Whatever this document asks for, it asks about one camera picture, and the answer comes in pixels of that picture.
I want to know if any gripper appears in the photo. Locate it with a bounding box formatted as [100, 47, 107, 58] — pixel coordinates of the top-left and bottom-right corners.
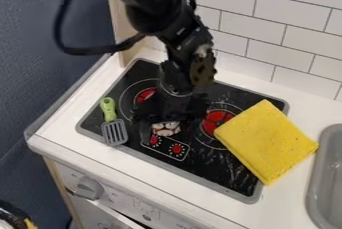
[132, 60, 212, 148]

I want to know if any white and red can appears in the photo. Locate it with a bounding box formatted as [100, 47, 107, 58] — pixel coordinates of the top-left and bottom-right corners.
[150, 120, 184, 138]

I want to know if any toy stove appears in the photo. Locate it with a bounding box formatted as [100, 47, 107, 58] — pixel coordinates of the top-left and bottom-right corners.
[74, 57, 292, 205]

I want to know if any green and grey spatula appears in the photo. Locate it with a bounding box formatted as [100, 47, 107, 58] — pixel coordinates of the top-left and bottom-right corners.
[98, 96, 131, 147]

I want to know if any yellow cloth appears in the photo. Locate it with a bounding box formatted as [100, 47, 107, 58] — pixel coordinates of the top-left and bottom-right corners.
[212, 98, 321, 187]

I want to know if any toy sink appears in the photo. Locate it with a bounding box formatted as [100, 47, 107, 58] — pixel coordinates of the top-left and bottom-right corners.
[304, 123, 342, 229]

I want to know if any black cable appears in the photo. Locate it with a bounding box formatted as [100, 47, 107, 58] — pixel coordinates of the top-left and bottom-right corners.
[52, 0, 150, 56]

